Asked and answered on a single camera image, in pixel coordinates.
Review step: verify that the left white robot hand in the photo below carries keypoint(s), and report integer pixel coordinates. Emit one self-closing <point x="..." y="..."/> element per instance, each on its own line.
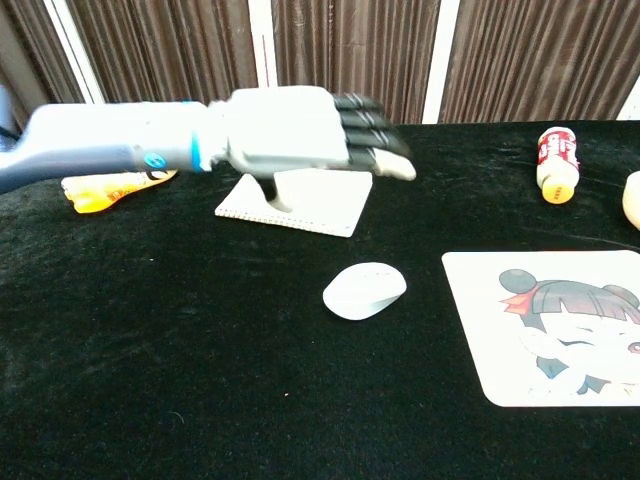
<point x="280" y="127"/>

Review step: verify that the white computer mouse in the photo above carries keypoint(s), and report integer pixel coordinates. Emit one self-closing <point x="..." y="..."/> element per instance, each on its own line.
<point x="364" y="291"/>

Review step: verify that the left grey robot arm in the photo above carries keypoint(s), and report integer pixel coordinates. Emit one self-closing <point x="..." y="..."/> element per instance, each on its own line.
<point x="100" y="137"/>

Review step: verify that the cartoon girl mouse pad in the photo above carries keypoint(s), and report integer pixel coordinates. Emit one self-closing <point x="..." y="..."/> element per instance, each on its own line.
<point x="490" y="330"/>

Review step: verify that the white spiral notebook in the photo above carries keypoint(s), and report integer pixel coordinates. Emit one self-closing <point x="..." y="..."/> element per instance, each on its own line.
<point x="310" y="205"/>

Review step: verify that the dark brown pleated curtain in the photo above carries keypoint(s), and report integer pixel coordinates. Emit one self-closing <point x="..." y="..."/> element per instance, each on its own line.
<point x="355" y="45"/>
<point x="540" y="60"/>
<point x="165" y="50"/>
<point x="30" y="55"/>

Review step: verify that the orange drink bottle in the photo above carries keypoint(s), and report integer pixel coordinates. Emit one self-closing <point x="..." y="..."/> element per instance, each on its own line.
<point x="105" y="192"/>

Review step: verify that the black velvet tablecloth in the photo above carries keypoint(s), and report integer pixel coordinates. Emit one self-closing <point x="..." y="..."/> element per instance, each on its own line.
<point x="200" y="350"/>

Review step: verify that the red label drink bottle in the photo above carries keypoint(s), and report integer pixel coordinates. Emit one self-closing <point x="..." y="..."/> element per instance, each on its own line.
<point x="557" y="160"/>

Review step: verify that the round cream box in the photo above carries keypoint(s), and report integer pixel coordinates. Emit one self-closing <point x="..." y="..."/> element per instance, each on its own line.
<point x="632" y="200"/>

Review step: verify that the white frame post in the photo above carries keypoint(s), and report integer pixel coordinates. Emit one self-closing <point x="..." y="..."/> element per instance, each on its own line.
<point x="262" y="45"/>
<point x="440" y="60"/>
<point x="631" y="107"/>
<point x="70" y="45"/>

